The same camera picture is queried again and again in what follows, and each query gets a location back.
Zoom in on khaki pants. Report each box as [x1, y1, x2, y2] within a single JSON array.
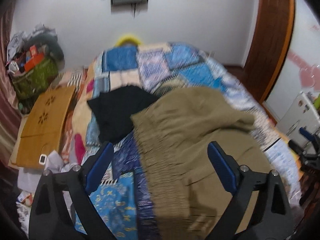
[[131, 87, 271, 239]]

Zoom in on blue patchwork bedspread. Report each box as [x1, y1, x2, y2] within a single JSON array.
[[72, 43, 303, 239]]

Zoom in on wooden folding table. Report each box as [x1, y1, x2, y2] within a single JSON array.
[[15, 86, 75, 170]]

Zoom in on striped pink curtain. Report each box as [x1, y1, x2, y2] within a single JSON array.
[[1, 2, 21, 166]]

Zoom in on black garment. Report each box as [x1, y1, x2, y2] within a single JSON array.
[[87, 85, 159, 144]]

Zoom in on wooden door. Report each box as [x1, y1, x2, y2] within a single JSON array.
[[241, 0, 296, 104]]

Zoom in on green bag with clutter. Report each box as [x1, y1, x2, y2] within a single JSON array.
[[11, 57, 59, 100]]

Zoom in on grey plush toy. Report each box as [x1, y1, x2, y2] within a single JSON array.
[[23, 33, 65, 61]]

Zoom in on yellow pillow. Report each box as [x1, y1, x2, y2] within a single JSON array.
[[114, 34, 143, 47]]

